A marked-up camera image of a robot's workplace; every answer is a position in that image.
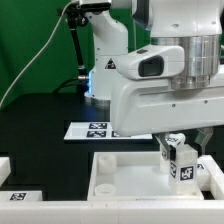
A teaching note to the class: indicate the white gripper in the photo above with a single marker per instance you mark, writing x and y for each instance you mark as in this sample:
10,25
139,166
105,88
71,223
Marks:
142,100

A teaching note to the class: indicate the white square tabletop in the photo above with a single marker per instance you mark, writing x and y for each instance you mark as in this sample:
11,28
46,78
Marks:
131,176

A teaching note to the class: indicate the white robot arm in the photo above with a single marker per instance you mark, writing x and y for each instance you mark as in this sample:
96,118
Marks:
129,25

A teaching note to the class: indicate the white fiducial marker sheet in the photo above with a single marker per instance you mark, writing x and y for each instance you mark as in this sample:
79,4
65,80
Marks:
91,131

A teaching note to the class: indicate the white right wall block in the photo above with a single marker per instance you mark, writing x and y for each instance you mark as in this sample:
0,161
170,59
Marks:
217,177

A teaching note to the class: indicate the white wall block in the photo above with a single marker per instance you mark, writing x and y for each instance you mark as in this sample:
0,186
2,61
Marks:
217,177
5,169

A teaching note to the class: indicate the camera on mount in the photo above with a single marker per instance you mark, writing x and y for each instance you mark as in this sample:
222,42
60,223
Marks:
90,5

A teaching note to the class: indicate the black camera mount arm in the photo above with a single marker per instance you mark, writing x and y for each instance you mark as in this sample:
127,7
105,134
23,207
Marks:
76,18

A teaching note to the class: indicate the white left wall block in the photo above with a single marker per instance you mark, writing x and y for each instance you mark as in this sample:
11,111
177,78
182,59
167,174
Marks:
5,169

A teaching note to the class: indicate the white front wall rail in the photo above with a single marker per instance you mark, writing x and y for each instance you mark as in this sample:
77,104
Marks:
123,212

